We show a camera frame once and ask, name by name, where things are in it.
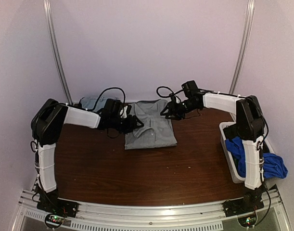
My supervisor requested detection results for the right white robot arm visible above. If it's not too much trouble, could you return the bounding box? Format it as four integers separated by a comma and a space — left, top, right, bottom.
160, 80, 267, 192

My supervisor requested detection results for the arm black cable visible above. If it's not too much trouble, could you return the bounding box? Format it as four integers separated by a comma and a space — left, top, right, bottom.
90, 87, 127, 113
156, 86, 185, 98

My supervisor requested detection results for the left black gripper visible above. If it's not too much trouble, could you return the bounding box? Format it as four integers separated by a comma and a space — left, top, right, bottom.
110, 115, 144, 135

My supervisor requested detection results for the right aluminium frame post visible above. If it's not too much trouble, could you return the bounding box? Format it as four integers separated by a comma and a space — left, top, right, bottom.
229, 0, 255, 94

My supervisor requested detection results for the blue garment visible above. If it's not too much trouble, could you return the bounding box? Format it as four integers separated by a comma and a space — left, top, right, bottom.
225, 137, 288, 179

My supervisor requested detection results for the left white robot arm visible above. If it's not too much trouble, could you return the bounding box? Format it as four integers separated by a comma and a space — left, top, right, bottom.
31, 99, 144, 193

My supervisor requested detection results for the left aluminium frame post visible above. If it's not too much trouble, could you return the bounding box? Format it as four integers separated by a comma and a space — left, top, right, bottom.
43, 0, 73, 104

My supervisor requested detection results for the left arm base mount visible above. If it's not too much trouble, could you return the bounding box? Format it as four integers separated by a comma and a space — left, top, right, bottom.
37, 199, 78, 218

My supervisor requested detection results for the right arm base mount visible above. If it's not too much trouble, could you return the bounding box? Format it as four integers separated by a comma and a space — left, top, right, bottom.
222, 197, 264, 217

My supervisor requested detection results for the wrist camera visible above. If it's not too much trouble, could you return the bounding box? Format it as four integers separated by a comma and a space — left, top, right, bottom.
169, 93, 181, 103
119, 104, 132, 118

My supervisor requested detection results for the grey polo shirt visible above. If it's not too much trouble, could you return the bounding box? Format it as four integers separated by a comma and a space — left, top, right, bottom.
125, 99, 177, 150

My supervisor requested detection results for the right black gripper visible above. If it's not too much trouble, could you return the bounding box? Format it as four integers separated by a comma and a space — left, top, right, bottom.
161, 99, 199, 121

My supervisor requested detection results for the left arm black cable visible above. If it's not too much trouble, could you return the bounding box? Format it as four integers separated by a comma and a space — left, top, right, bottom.
90, 87, 127, 113

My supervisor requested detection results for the front aluminium rail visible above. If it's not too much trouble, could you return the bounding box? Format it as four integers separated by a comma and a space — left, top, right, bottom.
16, 189, 286, 231

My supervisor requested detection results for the white laundry basket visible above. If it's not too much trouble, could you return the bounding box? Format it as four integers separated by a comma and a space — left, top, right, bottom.
219, 122, 263, 190

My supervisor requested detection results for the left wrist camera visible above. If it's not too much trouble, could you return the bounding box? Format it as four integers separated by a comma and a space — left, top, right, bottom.
119, 104, 132, 118

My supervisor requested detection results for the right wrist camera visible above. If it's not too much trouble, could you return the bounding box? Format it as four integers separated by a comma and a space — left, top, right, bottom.
169, 93, 181, 103

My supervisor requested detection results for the aluminium frame post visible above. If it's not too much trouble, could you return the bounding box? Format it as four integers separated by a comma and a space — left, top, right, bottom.
229, 0, 255, 94
43, 0, 73, 104

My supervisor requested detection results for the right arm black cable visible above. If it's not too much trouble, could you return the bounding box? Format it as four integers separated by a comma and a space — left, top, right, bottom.
156, 86, 185, 98

